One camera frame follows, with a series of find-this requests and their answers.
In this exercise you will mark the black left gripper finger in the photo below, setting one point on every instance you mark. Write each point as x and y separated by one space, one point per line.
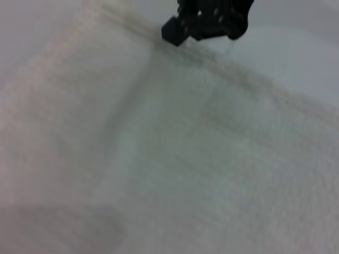
174 30
225 18

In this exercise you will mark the white ribbed towel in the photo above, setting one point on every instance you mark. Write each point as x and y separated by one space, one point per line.
169 148

